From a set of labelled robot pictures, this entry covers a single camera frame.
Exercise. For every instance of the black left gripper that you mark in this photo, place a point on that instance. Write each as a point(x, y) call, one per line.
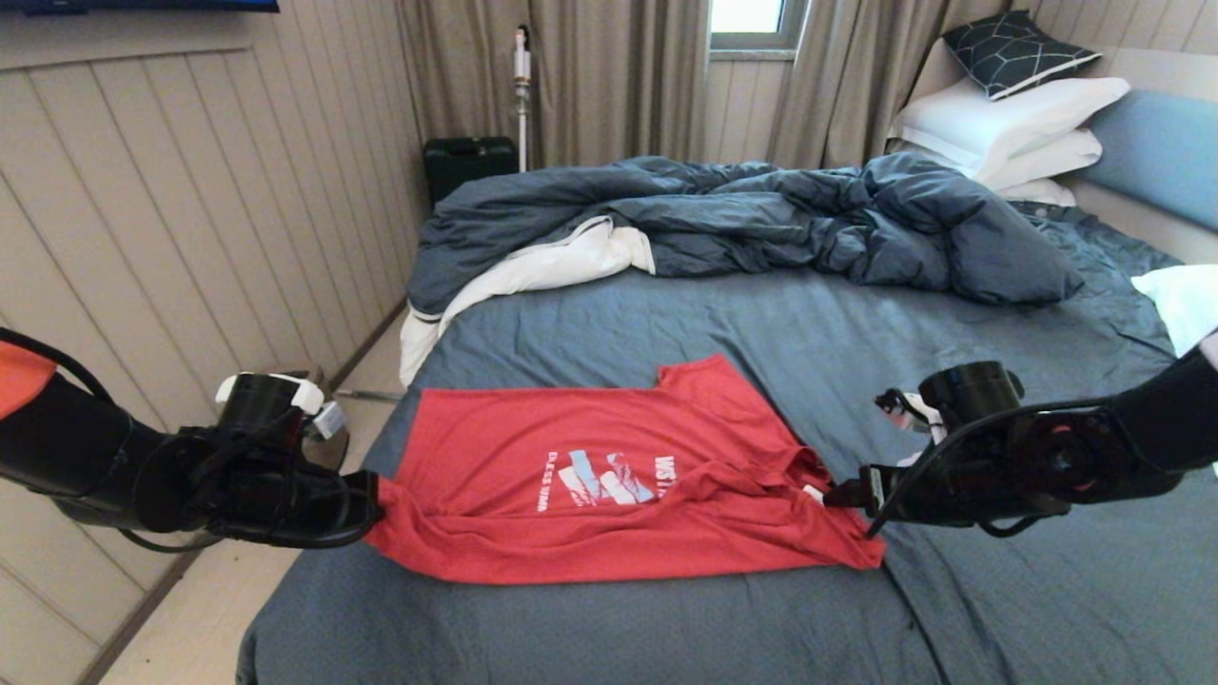
point(324, 509)

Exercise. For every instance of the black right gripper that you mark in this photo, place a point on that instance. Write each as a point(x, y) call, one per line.
point(909, 495)

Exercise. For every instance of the red printed t-shirt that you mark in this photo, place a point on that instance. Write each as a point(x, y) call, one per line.
point(495, 438)

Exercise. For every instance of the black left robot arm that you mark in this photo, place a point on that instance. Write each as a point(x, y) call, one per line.
point(76, 447)

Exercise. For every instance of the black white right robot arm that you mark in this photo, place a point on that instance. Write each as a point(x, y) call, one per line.
point(1094, 447)

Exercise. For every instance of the taupe trash bin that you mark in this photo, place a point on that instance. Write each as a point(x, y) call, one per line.
point(333, 452)

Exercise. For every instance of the bed with blue sheet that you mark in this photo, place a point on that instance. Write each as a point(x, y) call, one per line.
point(809, 323)

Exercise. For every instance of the dark blue crumpled duvet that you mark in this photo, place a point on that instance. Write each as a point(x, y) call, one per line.
point(761, 217)

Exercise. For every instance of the white blanket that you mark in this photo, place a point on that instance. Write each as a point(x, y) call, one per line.
point(571, 259)

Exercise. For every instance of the black suitcase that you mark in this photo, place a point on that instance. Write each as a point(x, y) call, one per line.
point(466, 162)

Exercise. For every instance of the large white pillow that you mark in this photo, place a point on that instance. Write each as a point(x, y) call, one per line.
point(994, 119)

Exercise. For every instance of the blue headboard cushion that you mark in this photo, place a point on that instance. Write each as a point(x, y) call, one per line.
point(1161, 147)

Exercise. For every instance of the white stick vacuum cleaner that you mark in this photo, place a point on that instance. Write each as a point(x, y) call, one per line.
point(522, 81)

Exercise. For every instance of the dark geometric patterned cushion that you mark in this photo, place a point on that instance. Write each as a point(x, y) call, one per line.
point(1013, 52)

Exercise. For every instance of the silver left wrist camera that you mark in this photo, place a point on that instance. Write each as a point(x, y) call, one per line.
point(329, 420)

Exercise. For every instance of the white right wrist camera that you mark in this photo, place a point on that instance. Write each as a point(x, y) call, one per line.
point(913, 414)

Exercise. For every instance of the window with grey frame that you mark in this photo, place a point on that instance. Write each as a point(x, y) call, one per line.
point(752, 17)

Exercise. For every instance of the wall-mounted television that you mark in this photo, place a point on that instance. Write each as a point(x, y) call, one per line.
point(143, 5)

